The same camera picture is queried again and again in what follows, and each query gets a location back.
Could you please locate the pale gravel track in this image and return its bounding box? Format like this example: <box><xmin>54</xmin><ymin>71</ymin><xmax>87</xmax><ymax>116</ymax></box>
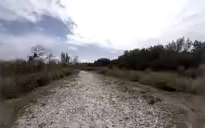
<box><xmin>13</xmin><ymin>70</ymin><xmax>178</xmax><ymax>128</ymax></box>

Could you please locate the bare tree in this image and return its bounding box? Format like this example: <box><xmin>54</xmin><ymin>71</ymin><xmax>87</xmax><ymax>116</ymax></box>
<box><xmin>27</xmin><ymin>44</ymin><xmax>51</xmax><ymax>64</ymax></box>

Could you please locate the dark wood of trees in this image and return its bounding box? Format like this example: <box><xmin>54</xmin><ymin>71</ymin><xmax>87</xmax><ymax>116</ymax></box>
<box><xmin>93</xmin><ymin>36</ymin><xmax>205</xmax><ymax>72</ymax></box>

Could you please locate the dry grass verge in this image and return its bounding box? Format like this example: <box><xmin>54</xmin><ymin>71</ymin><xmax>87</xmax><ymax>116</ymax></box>
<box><xmin>86</xmin><ymin>64</ymin><xmax>205</xmax><ymax>128</ymax></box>
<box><xmin>0</xmin><ymin>59</ymin><xmax>80</xmax><ymax>128</ymax></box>

